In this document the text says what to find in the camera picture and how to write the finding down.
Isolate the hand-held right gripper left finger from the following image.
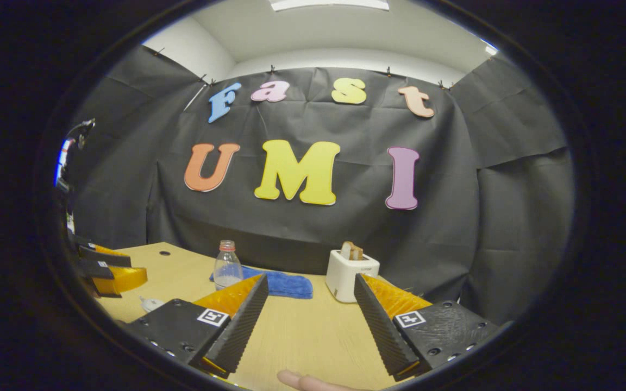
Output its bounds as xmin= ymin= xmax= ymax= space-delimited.
xmin=126 ymin=273 xmax=269 ymax=380

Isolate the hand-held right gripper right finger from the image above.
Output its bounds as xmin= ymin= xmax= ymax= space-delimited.
xmin=354 ymin=273 xmax=502 ymax=383

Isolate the clear plastic water bottle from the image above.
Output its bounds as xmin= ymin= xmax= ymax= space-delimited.
xmin=213 ymin=239 xmax=245 ymax=292

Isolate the blue towel cloth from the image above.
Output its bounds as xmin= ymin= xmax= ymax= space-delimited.
xmin=209 ymin=266 xmax=314 ymax=300

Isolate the white toaster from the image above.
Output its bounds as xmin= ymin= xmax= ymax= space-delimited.
xmin=325 ymin=249 xmax=381 ymax=304

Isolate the brown toast slice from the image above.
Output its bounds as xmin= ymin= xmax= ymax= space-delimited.
xmin=340 ymin=241 xmax=365 ymax=262

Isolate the computer monitor screen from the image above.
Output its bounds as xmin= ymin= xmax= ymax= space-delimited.
xmin=54 ymin=138 xmax=72 ymax=188

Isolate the black backdrop cloth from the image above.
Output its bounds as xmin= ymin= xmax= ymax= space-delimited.
xmin=66 ymin=46 xmax=574 ymax=325

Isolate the ceiling light panel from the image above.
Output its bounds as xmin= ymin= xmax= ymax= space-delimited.
xmin=268 ymin=0 xmax=391 ymax=12

